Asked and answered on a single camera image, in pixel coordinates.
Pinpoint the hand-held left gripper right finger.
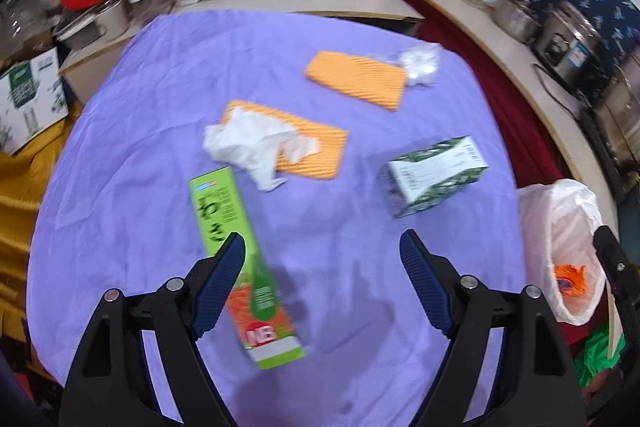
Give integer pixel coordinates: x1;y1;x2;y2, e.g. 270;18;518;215
398;229;587;427

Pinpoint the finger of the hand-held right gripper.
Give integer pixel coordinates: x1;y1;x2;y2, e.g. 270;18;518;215
593;225;634;308

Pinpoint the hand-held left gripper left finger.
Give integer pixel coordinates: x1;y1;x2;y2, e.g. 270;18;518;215
59;232;247;427

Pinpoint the orange plastic bag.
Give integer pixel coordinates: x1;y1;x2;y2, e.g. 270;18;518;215
554;263;587;299

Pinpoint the long green paste box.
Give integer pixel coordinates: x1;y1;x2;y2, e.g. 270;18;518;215
189;166;307;370

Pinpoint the bin with white plastic liner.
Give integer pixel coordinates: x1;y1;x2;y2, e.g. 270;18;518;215
516;178;618;327

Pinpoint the green white carton box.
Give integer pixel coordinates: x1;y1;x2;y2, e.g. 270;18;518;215
376;135;490;219

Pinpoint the white tissue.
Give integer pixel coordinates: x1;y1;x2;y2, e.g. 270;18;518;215
202;107;321;192

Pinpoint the orange sponge cloth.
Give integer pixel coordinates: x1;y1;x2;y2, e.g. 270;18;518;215
306;51;407;112
222;99;349;181

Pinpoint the clear plastic bag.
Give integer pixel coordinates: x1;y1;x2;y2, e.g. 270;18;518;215
397;43;444;86

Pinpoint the green plastic bag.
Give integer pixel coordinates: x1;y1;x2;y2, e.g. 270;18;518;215
572;327;628;388

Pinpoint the black induction cooker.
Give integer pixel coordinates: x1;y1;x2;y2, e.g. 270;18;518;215
579;106;640;188

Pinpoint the large steel steamer pot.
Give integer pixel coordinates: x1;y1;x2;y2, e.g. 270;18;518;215
597;52;640;178

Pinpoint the purple tablecloth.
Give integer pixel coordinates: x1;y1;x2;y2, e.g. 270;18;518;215
26;9;523;427

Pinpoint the dark red curtain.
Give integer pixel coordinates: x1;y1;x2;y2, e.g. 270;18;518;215
395;0;576;192

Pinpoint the yellow cloth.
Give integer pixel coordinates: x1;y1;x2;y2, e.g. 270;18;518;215
0;99;88;348

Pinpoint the steel rice cooker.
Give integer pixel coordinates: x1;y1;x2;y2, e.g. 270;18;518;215
531;0;608;80

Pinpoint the small steel pot with lid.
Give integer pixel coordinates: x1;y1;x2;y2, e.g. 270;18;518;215
492;0;541;44

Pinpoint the printed cardboard box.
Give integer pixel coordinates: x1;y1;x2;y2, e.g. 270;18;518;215
0;47;71;156

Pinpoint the beige cooking pot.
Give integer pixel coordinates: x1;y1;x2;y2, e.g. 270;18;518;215
54;0;130;48

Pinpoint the black power cable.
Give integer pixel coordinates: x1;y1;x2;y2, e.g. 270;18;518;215
532;63;588;108

